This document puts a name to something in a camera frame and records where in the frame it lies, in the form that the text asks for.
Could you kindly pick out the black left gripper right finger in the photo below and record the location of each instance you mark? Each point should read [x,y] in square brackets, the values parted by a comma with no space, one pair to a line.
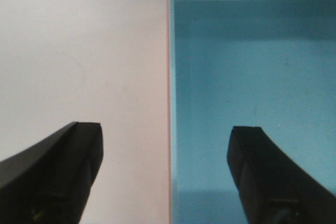
[272,187]

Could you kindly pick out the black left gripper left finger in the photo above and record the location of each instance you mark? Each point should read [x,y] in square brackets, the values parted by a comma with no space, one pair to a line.
[50,182]

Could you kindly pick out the light blue plastic box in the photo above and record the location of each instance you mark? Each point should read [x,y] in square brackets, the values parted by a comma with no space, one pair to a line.
[266,63]

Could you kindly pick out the pink plastic box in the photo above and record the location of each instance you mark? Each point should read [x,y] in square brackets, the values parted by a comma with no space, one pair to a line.
[93,61]

